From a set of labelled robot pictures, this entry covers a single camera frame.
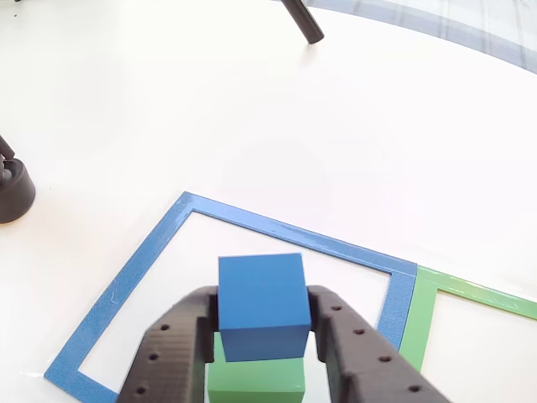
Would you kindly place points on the green square block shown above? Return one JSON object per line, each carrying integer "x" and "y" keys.
{"x": 256, "y": 382}

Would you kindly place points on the green square frame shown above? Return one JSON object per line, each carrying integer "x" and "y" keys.
{"x": 415, "y": 319}

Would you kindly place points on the blue square frame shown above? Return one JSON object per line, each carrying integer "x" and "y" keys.
{"x": 138, "y": 264}

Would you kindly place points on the small blue cube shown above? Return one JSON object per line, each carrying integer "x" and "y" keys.
{"x": 264, "y": 302}

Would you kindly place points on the black camera tripod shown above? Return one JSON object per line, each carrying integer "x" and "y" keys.
{"x": 17, "y": 193}

